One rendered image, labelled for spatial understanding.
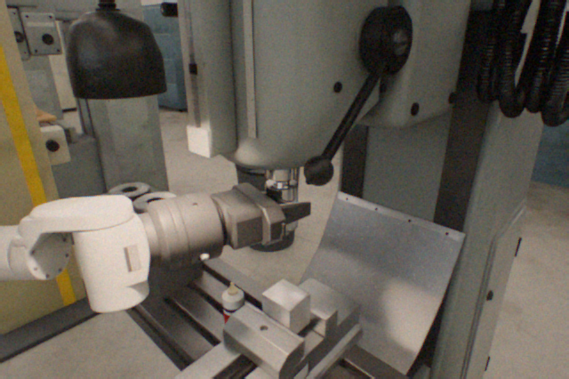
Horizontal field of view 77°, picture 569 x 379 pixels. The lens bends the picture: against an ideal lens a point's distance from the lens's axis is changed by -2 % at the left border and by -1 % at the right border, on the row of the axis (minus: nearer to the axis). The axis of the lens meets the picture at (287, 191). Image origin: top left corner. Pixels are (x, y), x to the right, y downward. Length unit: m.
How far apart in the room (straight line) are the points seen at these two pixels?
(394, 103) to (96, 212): 0.37
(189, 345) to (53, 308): 1.81
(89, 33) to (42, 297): 2.20
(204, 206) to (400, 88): 0.29
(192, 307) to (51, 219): 0.45
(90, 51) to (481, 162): 0.65
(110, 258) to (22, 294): 1.98
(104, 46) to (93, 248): 0.22
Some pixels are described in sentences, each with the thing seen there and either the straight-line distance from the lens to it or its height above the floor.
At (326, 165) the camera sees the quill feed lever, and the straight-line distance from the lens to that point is 0.35.
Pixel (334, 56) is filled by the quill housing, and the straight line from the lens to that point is 0.40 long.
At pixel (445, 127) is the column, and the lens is 0.77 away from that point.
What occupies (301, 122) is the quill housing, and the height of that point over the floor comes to 1.38.
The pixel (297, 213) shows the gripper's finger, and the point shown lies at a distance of 0.51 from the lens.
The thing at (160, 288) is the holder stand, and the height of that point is 0.97.
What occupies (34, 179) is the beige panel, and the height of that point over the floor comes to 0.81.
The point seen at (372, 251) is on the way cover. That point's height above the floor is 1.00.
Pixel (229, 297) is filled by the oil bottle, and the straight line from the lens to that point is 0.70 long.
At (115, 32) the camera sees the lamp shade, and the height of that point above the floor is 1.46.
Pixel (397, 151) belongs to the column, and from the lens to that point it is 0.82.
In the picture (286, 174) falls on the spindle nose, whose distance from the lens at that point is 0.48.
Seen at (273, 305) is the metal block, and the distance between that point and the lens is 0.60.
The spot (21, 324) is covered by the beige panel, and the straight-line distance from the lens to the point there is 2.50.
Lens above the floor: 1.46
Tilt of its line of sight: 23 degrees down
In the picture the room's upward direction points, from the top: straight up
